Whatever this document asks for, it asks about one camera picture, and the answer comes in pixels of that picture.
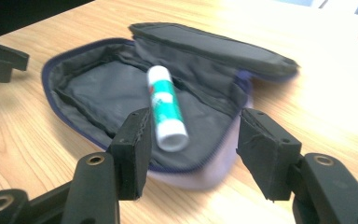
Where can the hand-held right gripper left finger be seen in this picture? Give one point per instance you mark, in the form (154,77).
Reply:
(132,155)

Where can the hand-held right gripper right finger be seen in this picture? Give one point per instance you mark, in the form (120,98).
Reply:
(267,155)

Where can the white green glue stick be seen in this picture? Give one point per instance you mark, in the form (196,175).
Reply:
(166,109)

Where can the dark pencil case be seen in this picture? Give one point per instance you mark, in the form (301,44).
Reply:
(112,93)

